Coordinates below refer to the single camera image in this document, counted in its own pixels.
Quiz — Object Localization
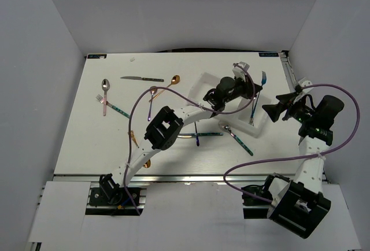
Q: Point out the blue metallic fork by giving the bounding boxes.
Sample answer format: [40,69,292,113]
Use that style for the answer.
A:
[251,71,267,113]

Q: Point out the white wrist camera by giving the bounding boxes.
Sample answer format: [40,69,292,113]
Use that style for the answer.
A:
[232,61,250,82]
[294,78,312,102]

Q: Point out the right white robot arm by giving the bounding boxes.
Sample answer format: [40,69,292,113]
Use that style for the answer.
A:
[261,93,344,239]

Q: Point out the blue label sticker left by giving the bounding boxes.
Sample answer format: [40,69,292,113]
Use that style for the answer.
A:
[87,54,107,59]

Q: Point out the dark blue purple spoon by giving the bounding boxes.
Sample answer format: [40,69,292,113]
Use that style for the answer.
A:
[194,122,200,147]

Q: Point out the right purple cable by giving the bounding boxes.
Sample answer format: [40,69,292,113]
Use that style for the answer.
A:
[224,83,361,205]

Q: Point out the silver spoon pink handle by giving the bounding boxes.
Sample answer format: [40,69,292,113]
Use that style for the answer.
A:
[102,79,110,116]

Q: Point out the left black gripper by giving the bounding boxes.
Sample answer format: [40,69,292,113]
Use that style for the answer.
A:
[223,73,261,104]

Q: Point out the purple cable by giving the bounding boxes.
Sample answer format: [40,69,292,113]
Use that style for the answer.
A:
[123,62,257,216]
[224,83,361,205]

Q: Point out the silver fork green patterned handle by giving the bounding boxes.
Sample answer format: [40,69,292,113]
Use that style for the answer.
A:
[96,94,130,119]

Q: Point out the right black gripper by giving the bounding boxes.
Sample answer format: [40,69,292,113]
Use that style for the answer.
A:
[261,91,316,123]

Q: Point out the silver knife green patterned handle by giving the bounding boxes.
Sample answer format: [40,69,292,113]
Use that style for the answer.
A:
[177,132,224,139]

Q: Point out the gold bowl purple handle spoon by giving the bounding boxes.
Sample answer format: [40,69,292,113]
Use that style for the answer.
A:
[147,86,157,121]

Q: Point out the blue label sticker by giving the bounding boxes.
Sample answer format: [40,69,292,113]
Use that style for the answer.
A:
[258,52,279,57]
[87,54,107,59]

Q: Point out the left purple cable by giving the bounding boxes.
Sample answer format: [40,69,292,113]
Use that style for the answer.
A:
[123,62,257,216]

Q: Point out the aluminium rail right side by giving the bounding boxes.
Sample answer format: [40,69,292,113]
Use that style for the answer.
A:
[279,50,298,93]

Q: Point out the white three-compartment tray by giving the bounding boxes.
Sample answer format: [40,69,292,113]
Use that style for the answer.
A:
[186,72,275,138]

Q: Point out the silver knife dark patterned handle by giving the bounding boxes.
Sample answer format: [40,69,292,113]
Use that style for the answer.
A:
[120,76,165,83]

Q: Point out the long gold spoon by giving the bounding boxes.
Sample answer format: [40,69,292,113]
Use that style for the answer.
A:
[149,75,180,102]

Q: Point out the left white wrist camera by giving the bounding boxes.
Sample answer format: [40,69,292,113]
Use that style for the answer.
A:
[232,61,250,82]

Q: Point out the ornate gold spoon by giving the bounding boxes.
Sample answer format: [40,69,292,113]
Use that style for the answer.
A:
[128,130,151,168]

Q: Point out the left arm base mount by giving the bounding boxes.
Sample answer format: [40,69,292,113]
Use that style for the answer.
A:
[85,187,146,216]

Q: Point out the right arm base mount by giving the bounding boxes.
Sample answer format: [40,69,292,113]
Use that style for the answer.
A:
[241,184,298,219]

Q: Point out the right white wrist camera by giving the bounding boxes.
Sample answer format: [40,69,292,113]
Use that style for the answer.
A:
[294,78,312,102]

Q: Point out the silver spoon green patterned handle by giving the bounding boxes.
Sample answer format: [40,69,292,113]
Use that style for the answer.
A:
[219,121,254,156]

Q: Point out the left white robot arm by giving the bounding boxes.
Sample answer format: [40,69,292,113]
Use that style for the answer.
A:
[99,75,262,205]

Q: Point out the blue label sticker right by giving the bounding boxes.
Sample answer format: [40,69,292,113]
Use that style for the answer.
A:
[258,52,279,57]

